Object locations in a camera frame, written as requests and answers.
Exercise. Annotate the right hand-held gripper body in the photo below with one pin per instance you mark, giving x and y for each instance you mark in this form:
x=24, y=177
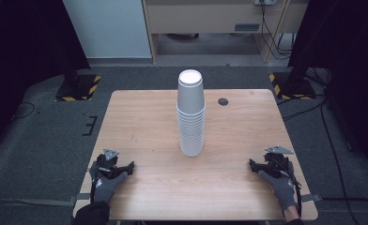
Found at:
x=277, y=162

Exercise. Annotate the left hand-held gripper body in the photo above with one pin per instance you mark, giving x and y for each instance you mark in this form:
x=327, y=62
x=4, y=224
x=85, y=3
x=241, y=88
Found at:
x=105, y=165

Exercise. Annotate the stack of white paper cups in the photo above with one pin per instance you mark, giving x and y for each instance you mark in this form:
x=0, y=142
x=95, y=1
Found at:
x=191, y=125

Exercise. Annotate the person's left hand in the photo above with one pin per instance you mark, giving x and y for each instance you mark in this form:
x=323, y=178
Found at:
x=108, y=187

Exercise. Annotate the person's right hand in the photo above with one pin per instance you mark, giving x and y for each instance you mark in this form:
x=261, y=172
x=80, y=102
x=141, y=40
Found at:
x=280, y=189

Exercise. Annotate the black table grommet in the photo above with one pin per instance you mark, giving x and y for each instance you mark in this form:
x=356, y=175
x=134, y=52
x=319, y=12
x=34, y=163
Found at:
x=223, y=101

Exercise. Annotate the black yellow striped stand base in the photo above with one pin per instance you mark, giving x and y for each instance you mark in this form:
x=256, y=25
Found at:
x=293, y=87
x=79, y=89

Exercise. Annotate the black curtain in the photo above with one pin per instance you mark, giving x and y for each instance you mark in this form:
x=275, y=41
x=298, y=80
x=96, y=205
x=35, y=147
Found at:
x=351, y=62
x=22, y=47

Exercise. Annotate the white panel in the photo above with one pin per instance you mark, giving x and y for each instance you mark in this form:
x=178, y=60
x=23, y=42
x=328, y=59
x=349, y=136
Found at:
x=107, y=28

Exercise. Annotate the light wooden desk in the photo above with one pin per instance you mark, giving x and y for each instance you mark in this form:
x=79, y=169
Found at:
x=210, y=18

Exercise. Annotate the white power strip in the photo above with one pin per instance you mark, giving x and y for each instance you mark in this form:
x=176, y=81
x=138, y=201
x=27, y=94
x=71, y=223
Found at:
x=265, y=2

